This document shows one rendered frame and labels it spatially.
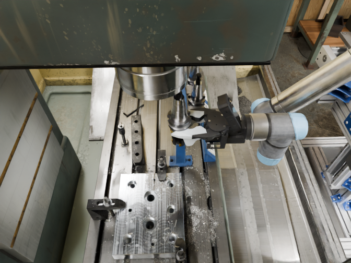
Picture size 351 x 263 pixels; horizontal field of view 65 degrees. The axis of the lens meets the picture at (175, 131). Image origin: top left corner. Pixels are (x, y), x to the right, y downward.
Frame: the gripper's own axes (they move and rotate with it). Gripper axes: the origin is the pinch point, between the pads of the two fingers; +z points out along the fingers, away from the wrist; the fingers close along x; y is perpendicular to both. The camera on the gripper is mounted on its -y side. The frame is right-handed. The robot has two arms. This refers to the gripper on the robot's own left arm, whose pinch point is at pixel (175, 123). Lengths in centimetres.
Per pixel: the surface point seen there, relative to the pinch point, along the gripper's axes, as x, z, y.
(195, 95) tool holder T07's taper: 20.1, -7.5, 8.8
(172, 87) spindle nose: -6.8, 0.9, -18.9
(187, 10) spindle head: -12.4, -1.0, -37.5
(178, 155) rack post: 14.8, -2.1, 37.0
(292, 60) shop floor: 204, -138, 133
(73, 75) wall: 101, 66, 66
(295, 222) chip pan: -3, -55, 67
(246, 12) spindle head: -12.5, -9.1, -37.1
